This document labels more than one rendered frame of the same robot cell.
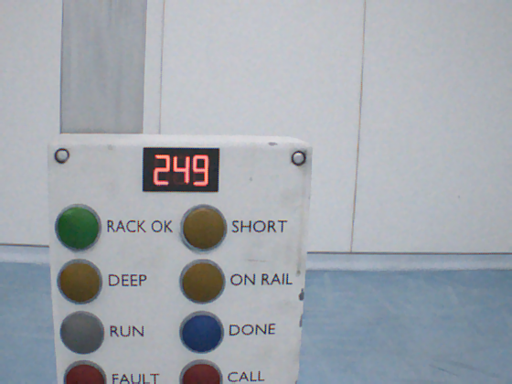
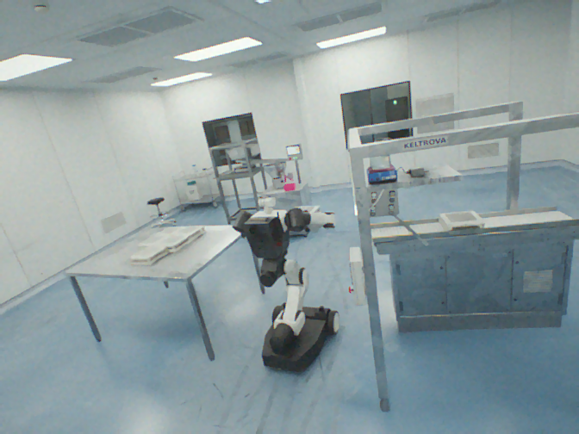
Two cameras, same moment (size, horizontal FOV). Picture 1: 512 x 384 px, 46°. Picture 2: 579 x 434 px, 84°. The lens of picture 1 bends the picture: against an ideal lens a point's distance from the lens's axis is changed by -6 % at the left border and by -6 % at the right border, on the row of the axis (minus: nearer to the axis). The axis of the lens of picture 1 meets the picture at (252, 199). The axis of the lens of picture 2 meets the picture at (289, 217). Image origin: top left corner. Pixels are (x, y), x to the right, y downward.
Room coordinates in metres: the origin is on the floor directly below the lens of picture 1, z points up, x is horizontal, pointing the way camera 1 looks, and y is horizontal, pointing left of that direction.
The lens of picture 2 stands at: (0.75, -1.46, 1.89)
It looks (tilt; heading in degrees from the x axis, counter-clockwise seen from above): 18 degrees down; 113
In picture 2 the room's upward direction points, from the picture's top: 11 degrees counter-clockwise
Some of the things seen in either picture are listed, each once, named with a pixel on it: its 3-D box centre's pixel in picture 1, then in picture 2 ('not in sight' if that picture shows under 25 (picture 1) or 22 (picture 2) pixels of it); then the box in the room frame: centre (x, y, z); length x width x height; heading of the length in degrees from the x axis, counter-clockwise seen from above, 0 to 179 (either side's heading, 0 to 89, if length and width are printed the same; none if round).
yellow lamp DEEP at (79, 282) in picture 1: (80, 282); not in sight; (0.38, 0.11, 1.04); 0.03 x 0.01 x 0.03; 100
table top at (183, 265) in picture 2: not in sight; (163, 248); (-1.66, 0.84, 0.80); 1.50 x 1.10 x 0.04; 178
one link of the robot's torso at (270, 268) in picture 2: not in sight; (274, 267); (-0.27, 0.46, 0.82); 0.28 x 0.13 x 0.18; 87
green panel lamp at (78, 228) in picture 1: (78, 228); not in sight; (0.38, 0.11, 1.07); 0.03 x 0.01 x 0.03; 100
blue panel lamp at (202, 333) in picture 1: (202, 333); not in sight; (0.40, 0.03, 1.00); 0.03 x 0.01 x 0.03; 100
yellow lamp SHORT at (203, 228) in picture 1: (204, 229); not in sight; (0.40, 0.03, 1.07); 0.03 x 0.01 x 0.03; 100
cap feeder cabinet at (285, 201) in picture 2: not in sight; (289, 210); (-1.19, 3.10, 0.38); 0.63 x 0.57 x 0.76; 5
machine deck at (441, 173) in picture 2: not in sight; (407, 177); (0.67, 0.97, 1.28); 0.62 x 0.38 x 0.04; 10
